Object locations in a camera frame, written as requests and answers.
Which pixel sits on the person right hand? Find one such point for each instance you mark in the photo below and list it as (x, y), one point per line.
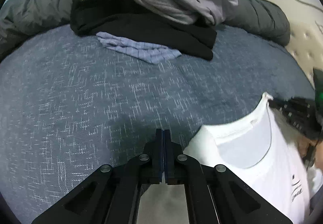
(310, 151)

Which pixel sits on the dark grey rolled duvet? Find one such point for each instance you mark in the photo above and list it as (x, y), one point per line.
(23, 19)

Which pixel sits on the cream tufted headboard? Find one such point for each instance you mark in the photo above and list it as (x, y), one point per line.
(305, 44)

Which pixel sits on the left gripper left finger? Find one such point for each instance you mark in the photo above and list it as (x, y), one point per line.
(110, 194)

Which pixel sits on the blue bed sheet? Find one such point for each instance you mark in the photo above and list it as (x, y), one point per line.
(69, 105)

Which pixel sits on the white long sleeve shirt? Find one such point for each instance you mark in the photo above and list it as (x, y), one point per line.
(262, 150)

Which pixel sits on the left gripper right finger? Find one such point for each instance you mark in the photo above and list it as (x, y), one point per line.
(215, 194)

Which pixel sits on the black garment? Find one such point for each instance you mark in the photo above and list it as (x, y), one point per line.
(127, 19)

